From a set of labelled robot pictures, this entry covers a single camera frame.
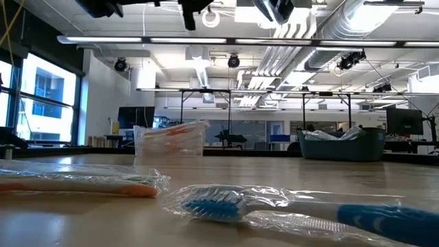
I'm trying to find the black gantry frame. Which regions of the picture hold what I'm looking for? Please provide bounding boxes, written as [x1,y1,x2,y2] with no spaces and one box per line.
[301,91,353,133]
[178,88,233,139]

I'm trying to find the dark teal plastic bin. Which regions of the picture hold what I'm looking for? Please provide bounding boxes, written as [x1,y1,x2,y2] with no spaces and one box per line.
[296,127,387,162]

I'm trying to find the white light strip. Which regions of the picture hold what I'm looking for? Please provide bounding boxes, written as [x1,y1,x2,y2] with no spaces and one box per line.
[235,38,311,45]
[56,34,143,45]
[318,40,398,47]
[150,37,228,44]
[403,40,439,47]

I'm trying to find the green toothbrush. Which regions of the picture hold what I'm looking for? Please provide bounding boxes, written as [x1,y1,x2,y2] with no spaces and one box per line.
[302,129,340,142]
[0,159,164,185]

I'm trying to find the black office chair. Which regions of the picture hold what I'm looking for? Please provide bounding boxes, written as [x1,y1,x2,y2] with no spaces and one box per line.
[0,126,29,150]

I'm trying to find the blue toothbrush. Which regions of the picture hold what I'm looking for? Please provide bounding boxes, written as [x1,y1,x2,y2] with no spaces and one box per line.
[159,184,439,247]
[337,125,365,141]

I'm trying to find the black computer monitor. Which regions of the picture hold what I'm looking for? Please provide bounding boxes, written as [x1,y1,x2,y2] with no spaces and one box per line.
[117,106,156,130]
[385,106,425,136]

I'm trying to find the orange toothbrush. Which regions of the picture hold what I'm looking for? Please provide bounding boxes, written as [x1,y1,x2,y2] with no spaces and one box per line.
[0,173,171,199]
[143,121,209,138]
[139,139,203,156]

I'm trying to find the clear plastic bin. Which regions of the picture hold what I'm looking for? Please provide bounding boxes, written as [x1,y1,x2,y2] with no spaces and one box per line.
[133,119,210,158]

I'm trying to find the small black ceiling camera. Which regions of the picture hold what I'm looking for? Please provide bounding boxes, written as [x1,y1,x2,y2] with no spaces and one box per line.
[372,82,392,93]

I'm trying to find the silver finned ceiling duct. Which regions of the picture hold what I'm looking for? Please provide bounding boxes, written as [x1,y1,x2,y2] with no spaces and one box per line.
[236,13,318,108]

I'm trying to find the black overhead crossbar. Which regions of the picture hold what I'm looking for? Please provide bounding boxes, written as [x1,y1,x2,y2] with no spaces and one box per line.
[56,34,439,49]

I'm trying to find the wooden pallets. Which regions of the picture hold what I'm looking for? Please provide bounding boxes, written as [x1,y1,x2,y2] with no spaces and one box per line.
[87,136,110,148]

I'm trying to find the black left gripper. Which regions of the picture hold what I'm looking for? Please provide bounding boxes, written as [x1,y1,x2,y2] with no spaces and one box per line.
[178,0,215,31]

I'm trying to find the white cable coil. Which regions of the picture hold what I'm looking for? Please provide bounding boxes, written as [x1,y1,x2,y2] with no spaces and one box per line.
[201,8,222,29]

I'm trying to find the black ceiling camera cluster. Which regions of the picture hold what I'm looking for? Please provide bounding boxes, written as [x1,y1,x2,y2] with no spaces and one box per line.
[337,49,367,71]

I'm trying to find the large window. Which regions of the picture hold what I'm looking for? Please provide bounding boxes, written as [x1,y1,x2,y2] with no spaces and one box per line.
[0,51,82,145]

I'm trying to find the black monitor stand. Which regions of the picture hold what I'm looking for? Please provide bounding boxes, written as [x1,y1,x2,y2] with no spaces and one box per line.
[423,115,439,155]

